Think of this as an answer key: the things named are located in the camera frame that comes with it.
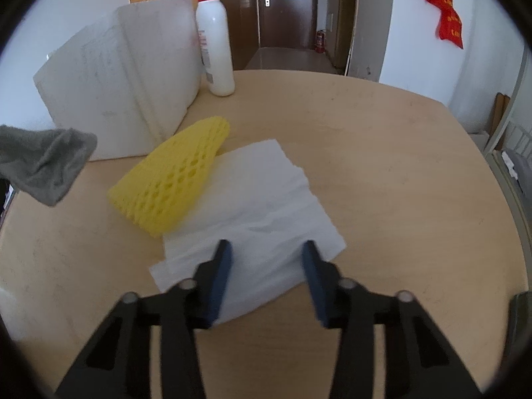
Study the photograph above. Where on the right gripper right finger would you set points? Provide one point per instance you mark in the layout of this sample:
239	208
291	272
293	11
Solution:
419	360

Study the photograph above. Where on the yellow foam fruit net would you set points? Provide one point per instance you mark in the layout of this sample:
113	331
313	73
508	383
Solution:
158	192

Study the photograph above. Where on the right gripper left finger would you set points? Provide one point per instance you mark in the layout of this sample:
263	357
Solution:
115	362

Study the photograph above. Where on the white styrofoam box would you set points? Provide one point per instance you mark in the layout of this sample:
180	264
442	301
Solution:
129	78

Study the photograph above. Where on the white red pump bottle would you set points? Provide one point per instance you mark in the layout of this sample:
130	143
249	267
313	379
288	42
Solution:
214	41

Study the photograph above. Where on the red fire extinguisher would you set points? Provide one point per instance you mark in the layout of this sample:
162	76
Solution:
320	41

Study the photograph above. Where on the dark brown entrance door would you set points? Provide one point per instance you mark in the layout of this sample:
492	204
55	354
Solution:
290	24

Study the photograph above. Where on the grey sock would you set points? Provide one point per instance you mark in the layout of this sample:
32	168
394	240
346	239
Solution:
44	164

